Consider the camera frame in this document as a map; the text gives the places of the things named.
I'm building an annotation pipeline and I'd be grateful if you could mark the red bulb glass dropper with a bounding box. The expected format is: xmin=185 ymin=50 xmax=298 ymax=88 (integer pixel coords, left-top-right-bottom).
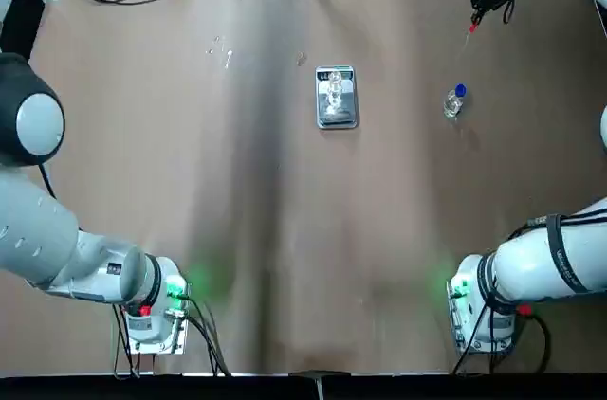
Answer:
xmin=454 ymin=23 xmax=479 ymax=63

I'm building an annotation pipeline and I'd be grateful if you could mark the clear glass bottle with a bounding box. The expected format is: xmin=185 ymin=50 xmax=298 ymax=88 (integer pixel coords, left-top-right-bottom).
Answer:
xmin=324 ymin=68 xmax=346 ymax=118

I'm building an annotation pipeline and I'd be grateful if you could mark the clear dropper bottle blue cap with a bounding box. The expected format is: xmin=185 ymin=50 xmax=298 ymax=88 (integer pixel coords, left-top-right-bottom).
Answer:
xmin=441 ymin=82 xmax=469 ymax=122

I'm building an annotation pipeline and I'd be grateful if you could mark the silver electronic balance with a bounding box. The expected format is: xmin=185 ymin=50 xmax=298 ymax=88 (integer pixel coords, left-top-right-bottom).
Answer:
xmin=315 ymin=64 xmax=360 ymax=130

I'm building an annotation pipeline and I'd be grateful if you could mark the black right arm base cable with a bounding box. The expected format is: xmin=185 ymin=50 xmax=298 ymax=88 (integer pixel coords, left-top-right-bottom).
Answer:
xmin=450 ymin=300 xmax=554 ymax=376

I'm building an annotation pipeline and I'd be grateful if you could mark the black arm base cable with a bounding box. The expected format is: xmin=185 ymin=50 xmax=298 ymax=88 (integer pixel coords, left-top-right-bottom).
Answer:
xmin=177 ymin=293 xmax=233 ymax=378
xmin=450 ymin=300 xmax=554 ymax=376

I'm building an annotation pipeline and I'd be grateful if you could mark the black left arm base cable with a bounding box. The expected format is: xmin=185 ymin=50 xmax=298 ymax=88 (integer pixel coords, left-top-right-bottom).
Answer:
xmin=177 ymin=293 xmax=233 ymax=378

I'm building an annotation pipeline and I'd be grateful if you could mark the thin black base cable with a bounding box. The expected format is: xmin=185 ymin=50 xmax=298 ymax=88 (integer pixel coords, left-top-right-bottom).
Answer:
xmin=111 ymin=303 xmax=144 ymax=380

